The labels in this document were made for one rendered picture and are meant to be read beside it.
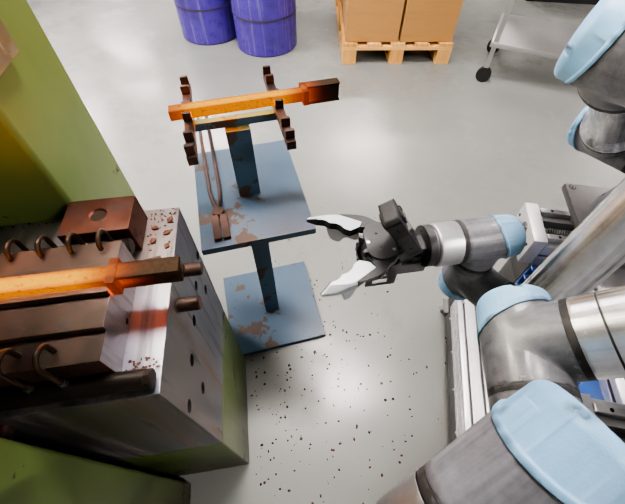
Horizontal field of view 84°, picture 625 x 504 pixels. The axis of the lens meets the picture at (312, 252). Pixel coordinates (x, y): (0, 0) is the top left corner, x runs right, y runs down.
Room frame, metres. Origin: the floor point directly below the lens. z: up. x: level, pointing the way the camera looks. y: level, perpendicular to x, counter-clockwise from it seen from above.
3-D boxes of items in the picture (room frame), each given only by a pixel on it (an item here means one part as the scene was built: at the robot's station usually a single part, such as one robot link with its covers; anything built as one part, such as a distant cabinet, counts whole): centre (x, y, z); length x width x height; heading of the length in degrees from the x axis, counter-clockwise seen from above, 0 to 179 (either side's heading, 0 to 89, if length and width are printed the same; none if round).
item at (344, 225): (0.40, -0.04, 0.97); 0.09 x 0.03 x 0.06; 63
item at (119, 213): (0.43, 0.39, 0.95); 0.12 x 0.09 x 0.07; 99
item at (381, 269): (0.31, -0.09, 1.00); 0.09 x 0.05 x 0.02; 135
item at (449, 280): (0.36, -0.30, 0.88); 0.11 x 0.08 x 0.11; 38
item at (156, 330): (0.28, 0.53, 0.69); 0.56 x 0.38 x 0.45; 99
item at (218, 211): (0.85, 0.31, 0.74); 0.60 x 0.04 x 0.01; 16
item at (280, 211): (0.76, 0.18, 0.73); 0.40 x 0.30 x 0.02; 14
